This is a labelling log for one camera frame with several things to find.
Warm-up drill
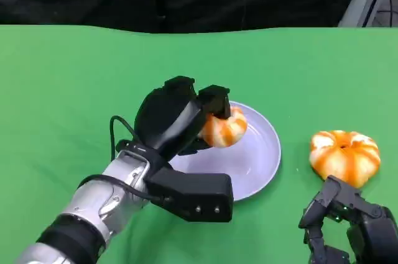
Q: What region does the lilac plate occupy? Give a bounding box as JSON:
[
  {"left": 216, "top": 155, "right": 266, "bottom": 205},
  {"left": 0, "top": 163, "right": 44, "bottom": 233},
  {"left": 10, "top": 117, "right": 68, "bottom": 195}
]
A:
[{"left": 169, "top": 101, "right": 282, "bottom": 203}]

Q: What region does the orange white toy bread roll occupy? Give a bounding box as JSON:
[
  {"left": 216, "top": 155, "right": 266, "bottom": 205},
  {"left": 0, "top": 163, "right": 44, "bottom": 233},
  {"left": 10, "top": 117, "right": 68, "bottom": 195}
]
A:
[
  {"left": 308, "top": 129, "right": 382, "bottom": 189},
  {"left": 198, "top": 106, "right": 249, "bottom": 148}
]

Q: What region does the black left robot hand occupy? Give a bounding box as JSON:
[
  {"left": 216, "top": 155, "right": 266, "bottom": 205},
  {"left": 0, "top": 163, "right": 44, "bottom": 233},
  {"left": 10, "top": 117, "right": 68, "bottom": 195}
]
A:
[{"left": 133, "top": 75, "right": 233, "bottom": 165}]

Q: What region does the black looping wrist cable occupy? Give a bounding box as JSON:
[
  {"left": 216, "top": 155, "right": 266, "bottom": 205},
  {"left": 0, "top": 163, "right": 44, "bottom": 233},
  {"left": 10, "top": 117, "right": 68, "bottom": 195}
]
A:
[{"left": 109, "top": 115, "right": 139, "bottom": 161}]

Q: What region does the green table cloth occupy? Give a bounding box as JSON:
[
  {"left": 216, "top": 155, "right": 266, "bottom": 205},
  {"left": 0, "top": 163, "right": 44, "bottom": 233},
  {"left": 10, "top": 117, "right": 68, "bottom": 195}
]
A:
[{"left": 0, "top": 24, "right": 398, "bottom": 264}]

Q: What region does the black camera cable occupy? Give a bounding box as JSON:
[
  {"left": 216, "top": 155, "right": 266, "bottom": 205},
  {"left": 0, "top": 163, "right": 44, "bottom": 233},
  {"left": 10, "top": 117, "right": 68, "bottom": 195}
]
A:
[{"left": 76, "top": 174, "right": 166, "bottom": 202}]

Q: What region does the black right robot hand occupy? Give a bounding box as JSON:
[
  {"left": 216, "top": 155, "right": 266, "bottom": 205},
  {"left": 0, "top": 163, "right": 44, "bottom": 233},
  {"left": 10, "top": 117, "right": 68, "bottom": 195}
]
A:
[{"left": 297, "top": 175, "right": 398, "bottom": 264}]

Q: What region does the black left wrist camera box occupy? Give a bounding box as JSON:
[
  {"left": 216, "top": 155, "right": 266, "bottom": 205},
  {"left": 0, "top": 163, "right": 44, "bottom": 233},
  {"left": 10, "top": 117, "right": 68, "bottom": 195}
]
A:
[{"left": 144, "top": 169, "right": 234, "bottom": 223}]

